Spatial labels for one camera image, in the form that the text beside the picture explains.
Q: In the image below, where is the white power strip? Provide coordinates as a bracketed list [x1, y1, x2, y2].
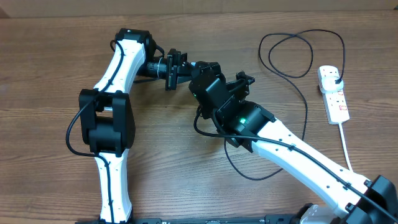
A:
[317, 65, 349, 124]

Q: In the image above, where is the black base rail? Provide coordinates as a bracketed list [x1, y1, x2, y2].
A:
[74, 213, 312, 224]

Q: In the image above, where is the black USB charging cable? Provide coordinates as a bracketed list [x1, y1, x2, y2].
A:
[223, 29, 346, 182]

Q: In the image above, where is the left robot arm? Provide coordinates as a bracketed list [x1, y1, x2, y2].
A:
[76, 28, 193, 223]

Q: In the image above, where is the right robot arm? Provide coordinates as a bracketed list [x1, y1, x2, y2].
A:
[189, 62, 397, 223]

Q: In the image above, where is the white charger plug adapter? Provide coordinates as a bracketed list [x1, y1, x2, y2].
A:
[320, 77, 344, 94]

